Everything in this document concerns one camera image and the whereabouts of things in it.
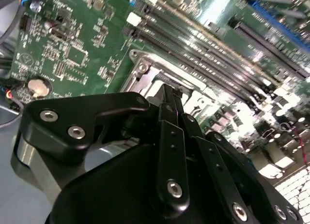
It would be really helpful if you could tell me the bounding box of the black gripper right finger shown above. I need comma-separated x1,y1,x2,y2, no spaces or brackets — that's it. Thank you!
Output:
173,88,305,224

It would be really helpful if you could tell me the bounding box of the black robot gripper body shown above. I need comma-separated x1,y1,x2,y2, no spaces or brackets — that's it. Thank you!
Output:
48,143,230,224

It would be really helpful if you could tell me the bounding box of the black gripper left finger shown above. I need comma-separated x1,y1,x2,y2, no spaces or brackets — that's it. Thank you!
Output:
10,84,190,219

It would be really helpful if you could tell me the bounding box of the metal socket cover frame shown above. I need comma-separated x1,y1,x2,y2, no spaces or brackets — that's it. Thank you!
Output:
125,60,216,113

